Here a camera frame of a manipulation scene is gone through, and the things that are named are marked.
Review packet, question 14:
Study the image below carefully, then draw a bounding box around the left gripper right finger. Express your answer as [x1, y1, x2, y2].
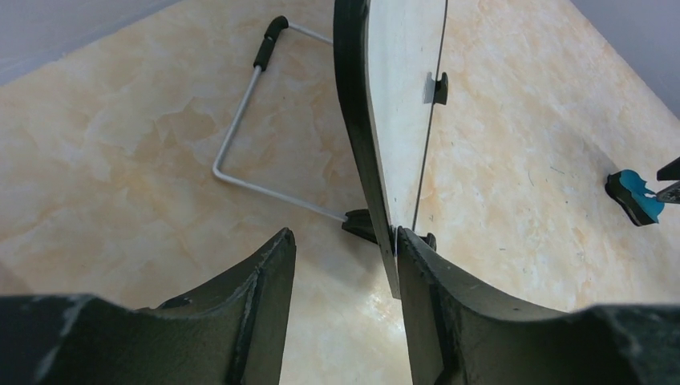
[396, 228, 679, 384]

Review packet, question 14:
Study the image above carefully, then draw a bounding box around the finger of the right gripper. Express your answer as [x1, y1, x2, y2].
[656, 181, 680, 205]
[656, 157, 680, 181]

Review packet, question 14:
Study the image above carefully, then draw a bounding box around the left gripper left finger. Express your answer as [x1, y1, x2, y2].
[1, 228, 296, 384]

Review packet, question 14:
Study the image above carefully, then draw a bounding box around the blue whiteboard eraser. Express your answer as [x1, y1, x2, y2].
[605, 169, 665, 227]

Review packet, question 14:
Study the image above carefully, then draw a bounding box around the white whiteboard with black frame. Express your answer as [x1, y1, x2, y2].
[333, 1, 448, 298]

